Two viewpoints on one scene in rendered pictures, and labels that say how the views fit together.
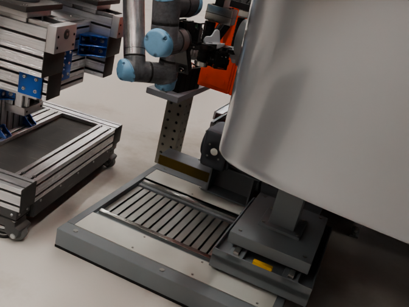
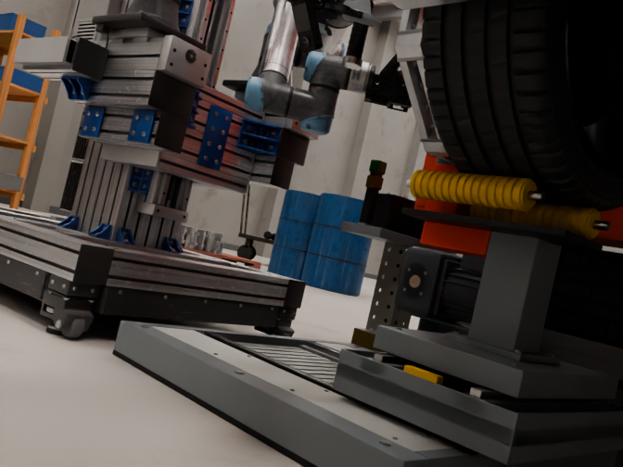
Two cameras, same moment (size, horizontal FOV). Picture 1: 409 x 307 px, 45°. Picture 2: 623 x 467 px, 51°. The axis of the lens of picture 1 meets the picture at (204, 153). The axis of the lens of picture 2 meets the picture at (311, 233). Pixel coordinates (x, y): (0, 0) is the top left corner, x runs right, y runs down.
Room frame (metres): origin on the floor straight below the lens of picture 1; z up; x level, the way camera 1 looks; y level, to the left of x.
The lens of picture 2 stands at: (0.39, -0.61, 0.33)
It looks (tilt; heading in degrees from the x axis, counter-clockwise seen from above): 2 degrees up; 29
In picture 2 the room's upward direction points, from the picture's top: 13 degrees clockwise
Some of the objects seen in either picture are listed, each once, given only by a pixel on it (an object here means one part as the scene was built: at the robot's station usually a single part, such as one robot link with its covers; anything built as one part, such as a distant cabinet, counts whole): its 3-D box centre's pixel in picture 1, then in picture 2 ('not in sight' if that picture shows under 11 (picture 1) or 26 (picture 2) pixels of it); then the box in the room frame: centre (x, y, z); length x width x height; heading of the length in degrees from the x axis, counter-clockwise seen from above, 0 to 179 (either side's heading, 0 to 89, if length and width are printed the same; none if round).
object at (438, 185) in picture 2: not in sight; (469, 189); (1.58, -0.25, 0.51); 0.29 x 0.06 x 0.06; 73
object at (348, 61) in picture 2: (206, 42); (359, 31); (1.63, 0.08, 0.83); 0.04 x 0.04 x 0.16
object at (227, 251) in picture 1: (276, 244); (490, 399); (1.68, -0.35, 0.13); 0.50 x 0.36 x 0.10; 163
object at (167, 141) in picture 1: (174, 127); (391, 307); (2.48, 0.19, 0.21); 0.10 x 0.10 x 0.42; 73
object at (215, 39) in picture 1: (215, 38); (363, 7); (1.57, 0.05, 0.85); 0.09 x 0.03 x 0.06; 127
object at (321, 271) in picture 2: not in sight; (321, 240); (6.50, 2.67, 0.48); 1.30 x 0.80 x 0.96; 77
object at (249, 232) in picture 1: (290, 201); (512, 302); (1.68, -0.35, 0.32); 0.40 x 0.30 x 0.28; 163
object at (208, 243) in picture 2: not in sight; (192, 245); (4.99, 3.13, 0.16); 1.10 x 0.79 x 0.31; 171
